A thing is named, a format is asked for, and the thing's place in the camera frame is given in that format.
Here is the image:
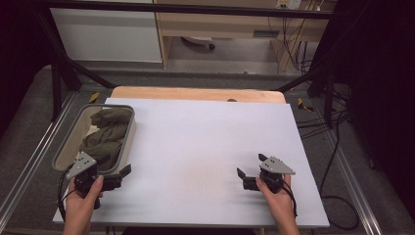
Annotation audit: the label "person's left hand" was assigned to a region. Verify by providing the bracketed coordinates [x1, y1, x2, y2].
[64, 174, 105, 227]

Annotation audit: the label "left hand-held gripper black cable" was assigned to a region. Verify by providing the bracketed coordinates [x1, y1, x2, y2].
[57, 164, 76, 223]

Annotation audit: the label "bundle of black cables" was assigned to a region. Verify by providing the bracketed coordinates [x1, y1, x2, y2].
[295, 109, 350, 141]

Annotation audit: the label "office chair base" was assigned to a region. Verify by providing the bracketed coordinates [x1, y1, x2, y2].
[180, 35, 217, 52]

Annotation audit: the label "person's right hand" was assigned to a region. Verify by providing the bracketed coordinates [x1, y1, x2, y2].
[255, 173, 297, 223]

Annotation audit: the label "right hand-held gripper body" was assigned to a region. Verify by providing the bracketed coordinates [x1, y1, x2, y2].
[242, 156, 297, 195]

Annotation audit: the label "olive green garment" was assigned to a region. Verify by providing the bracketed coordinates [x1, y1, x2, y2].
[78, 107, 133, 172]

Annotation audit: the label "hanging black cables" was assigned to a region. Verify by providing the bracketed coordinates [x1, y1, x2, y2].
[267, 15, 316, 75]

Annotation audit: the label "right hand-held gripper black cable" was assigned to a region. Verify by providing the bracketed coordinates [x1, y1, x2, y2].
[281, 180, 299, 219]

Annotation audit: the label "aluminium rail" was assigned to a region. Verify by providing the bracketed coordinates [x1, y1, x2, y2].
[0, 92, 76, 227]
[321, 128, 385, 235]

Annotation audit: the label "long black floor cable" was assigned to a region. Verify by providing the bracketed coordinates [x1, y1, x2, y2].
[318, 112, 360, 232]

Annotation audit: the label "hand-held gripper black cable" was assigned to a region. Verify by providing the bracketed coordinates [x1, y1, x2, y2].
[281, 180, 299, 219]
[57, 164, 76, 223]

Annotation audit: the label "black metal stand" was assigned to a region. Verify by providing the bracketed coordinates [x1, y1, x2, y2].
[276, 48, 351, 129]
[32, 8, 116, 122]

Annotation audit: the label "beige bin with grey rim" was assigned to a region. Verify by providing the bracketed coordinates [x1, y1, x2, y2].
[51, 103, 137, 179]

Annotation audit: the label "white cabinet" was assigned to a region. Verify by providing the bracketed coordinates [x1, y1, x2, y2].
[49, 0, 163, 64]

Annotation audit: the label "white power strip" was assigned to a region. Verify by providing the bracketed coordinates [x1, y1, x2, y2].
[274, 0, 303, 11]

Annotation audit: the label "wooden table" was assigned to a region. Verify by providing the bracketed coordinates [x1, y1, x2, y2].
[110, 85, 287, 105]

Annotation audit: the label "light wooden desk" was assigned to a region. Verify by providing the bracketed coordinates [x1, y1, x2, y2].
[152, 0, 331, 73]

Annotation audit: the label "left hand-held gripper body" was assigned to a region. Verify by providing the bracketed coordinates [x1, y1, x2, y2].
[66, 151, 123, 211]

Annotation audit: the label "black metal frame bar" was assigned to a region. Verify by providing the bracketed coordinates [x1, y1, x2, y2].
[30, 0, 335, 21]

